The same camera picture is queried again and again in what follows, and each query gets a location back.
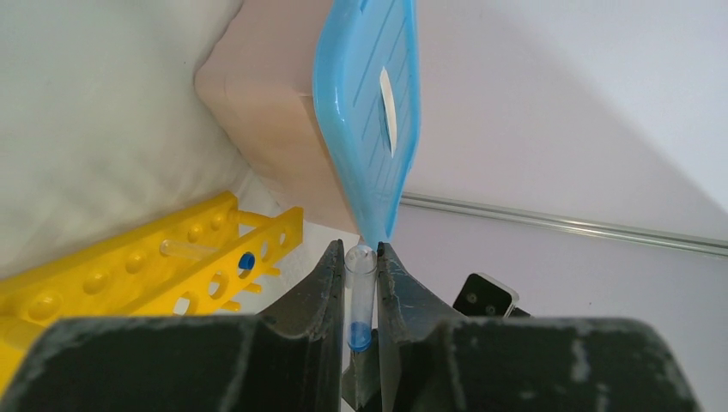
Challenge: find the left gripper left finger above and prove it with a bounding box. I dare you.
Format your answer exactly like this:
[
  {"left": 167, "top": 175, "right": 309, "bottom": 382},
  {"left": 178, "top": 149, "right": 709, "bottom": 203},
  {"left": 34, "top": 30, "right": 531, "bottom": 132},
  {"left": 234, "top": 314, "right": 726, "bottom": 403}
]
[{"left": 1, "top": 240, "right": 345, "bottom": 411}]

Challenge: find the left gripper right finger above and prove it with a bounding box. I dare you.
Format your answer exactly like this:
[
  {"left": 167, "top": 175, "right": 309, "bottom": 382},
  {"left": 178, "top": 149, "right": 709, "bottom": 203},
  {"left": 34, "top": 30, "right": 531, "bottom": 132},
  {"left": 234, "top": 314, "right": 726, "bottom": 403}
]
[{"left": 378, "top": 243, "right": 701, "bottom": 411}]

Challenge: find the yellow test tube rack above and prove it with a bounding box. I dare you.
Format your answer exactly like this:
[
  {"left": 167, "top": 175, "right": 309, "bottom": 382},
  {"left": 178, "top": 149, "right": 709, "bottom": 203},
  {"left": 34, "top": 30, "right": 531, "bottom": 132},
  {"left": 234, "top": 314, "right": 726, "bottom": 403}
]
[{"left": 1, "top": 191, "right": 304, "bottom": 386}]

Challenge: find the blue-capped clear test tube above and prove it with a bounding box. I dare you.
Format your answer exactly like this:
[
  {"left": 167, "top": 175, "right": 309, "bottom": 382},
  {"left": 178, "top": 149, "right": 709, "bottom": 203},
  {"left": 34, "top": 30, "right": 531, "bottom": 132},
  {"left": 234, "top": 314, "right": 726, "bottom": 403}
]
[{"left": 159, "top": 239, "right": 256, "bottom": 270}]

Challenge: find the blue plastic box lid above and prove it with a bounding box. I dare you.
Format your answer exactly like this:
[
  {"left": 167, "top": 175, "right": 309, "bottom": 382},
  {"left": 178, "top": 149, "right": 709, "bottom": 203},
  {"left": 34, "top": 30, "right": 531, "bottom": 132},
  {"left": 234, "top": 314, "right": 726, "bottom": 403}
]
[{"left": 312, "top": 1, "right": 422, "bottom": 248}]

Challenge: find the pink plastic storage box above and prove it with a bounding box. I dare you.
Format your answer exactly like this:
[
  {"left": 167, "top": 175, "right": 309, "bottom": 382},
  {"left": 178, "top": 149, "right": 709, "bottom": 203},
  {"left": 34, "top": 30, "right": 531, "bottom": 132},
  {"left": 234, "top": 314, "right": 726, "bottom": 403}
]
[{"left": 194, "top": 0, "right": 358, "bottom": 233}]

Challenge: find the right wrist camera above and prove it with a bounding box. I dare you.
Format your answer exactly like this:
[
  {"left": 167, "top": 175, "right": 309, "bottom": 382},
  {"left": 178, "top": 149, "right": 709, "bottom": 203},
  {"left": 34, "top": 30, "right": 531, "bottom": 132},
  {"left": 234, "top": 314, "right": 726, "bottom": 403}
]
[{"left": 452, "top": 273, "right": 531, "bottom": 318}]

